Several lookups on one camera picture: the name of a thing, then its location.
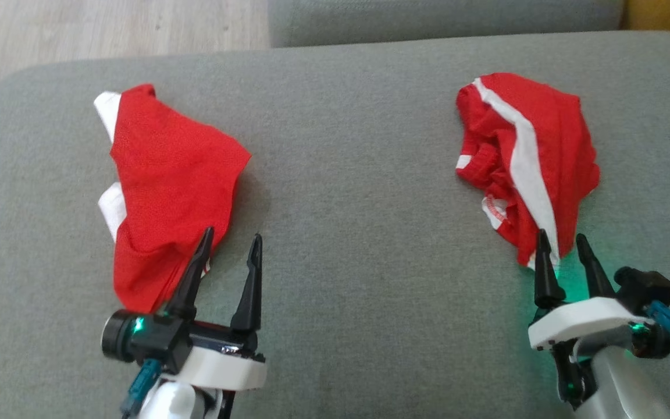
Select grey sofa section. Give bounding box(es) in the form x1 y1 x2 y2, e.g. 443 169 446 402
268 0 626 48

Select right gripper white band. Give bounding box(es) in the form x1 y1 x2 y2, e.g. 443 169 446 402
528 229 655 351

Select yellow cushion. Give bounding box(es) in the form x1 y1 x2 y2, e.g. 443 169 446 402
621 0 670 33

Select red shorts with white stripe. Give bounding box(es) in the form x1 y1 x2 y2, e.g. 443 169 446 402
455 72 601 269

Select grey sofa seat cushion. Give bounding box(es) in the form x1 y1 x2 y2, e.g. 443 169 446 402
0 30 670 419

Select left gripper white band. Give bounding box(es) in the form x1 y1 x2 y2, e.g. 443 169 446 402
137 226 267 390

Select red shirt with white sleeves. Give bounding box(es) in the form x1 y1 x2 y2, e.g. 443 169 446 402
94 83 252 315

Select left cable with teal connector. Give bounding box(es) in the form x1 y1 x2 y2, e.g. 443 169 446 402
121 358 162 419

